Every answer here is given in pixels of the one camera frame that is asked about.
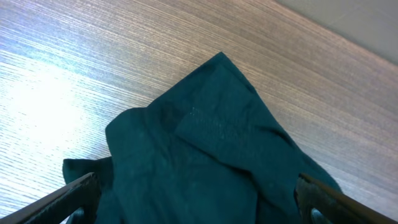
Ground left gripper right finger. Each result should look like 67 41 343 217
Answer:
294 174 397 224

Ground black shorts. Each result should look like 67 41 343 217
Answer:
63 53 338 223

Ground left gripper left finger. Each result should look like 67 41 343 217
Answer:
1 172 101 224

